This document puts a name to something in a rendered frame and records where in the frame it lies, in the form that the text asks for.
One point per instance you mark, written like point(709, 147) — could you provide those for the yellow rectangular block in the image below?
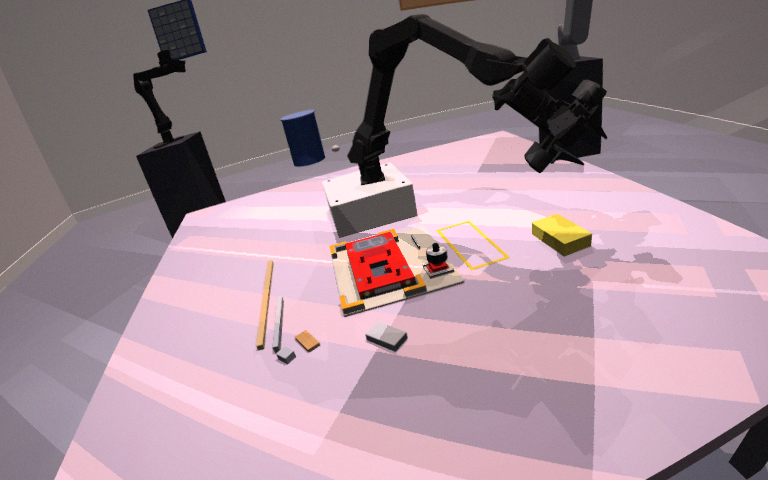
point(561, 234)

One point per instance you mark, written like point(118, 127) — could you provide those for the small orange flat block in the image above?
point(307, 341)

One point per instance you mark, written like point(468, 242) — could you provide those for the tan long thin bar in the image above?
point(260, 342)

